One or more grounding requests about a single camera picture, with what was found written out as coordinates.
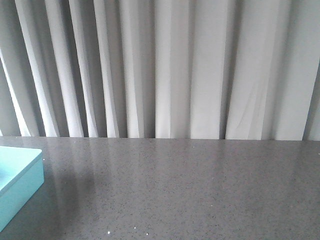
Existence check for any light blue box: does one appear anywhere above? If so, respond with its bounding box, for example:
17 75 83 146
0 146 45 230

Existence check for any grey pleated curtain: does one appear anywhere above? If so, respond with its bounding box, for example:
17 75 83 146
0 0 320 141

